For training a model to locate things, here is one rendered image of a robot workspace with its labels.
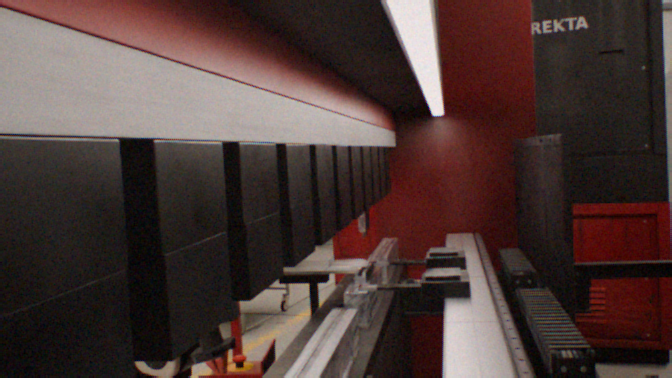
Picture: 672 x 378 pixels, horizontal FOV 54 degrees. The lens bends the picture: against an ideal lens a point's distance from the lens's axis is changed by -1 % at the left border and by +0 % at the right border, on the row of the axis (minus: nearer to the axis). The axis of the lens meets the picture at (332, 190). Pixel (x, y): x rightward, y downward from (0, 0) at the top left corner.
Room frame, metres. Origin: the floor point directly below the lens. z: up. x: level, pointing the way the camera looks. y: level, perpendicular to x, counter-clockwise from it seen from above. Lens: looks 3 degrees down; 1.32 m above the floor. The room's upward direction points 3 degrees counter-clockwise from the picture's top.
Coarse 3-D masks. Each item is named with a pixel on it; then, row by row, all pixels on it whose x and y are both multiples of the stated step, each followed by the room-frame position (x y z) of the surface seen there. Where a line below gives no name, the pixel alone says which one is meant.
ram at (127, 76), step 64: (0, 0) 0.32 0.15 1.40; (64, 0) 0.38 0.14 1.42; (128, 0) 0.46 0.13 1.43; (192, 0) 0.57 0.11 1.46; (0, 64) 0.32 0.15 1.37; (64, 64) 0.37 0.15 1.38; (128, 64) 0.45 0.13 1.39; (192, 64) 0.57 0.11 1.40; (256, 64) 0.76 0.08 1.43; (320, 64) 1.15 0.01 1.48; (0, 128) 0.32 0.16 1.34; (64, 128) 0.37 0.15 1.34; (128, 128) 0.44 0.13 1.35; (192, 128) 0.55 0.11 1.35; (256, 128) 0.74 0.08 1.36; (320, 128) 1.12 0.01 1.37; (384, 128) 2.28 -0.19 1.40
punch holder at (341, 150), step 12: (336, 156) 1.27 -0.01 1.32; (348, 156) 1.41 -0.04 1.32; (336, 168) 1.27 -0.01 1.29; (348, 168) 1.40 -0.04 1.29; (336, 180) 1.27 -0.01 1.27; (348, 180) 1.39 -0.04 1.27; (336, 192) 1.27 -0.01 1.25; (348, 192) 1.39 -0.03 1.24; (336, 204) 1.27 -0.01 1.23; (348, 204) 1.38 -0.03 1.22; (336, 216) 1.27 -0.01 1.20; (348, 216) 1.37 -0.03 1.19; (336, 228) 1.27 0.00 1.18
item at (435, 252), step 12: (432, 252) 1.84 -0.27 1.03; (444, 252) 1.83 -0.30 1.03; (456, 252) 1.82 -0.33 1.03; (384, 264) 1.89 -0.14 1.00; (396, 264) 1.88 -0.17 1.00; (408, 264) 1.88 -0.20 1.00; (420, 264) 1.87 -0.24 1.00; (432, 264) 1.82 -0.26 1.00; (444, 264) 1.82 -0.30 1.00; (456, 264) 1.81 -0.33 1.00
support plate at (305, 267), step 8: (304, 264) 1.97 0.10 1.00; (312, 264) 1.96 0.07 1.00; (320, 264) 1.95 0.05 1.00; (328, 264) 1.94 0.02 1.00; (288, 272) 1.86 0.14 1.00; (296, 272) 1.86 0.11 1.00; (304, 272) 1.86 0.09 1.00; (312, 272) 1.85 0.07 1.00; (320, 272) 1.85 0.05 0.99; (328, 272) 1.84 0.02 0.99; (336, 272) 1.84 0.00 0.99; (344, 272) 1.84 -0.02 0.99; (352, 272) 1.83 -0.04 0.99
